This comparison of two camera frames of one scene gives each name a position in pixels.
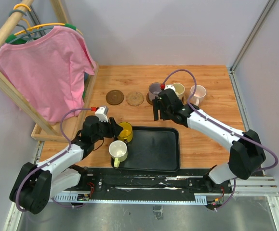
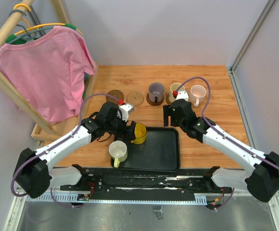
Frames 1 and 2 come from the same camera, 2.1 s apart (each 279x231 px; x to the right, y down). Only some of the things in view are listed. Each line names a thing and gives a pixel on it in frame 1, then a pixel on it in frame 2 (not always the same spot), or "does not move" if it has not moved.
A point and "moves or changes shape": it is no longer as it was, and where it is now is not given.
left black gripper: (114, 129) to (126, 135)
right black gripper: (157, 105) to (167, 111)
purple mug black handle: (154, 89) does not move
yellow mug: (126, 133) moves or changes shape
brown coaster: (114, 97) does not move
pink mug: (199, 97) does not move
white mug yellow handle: (118, 151) does not move
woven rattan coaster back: (135, 98) does not move
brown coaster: (148, 98) does not move
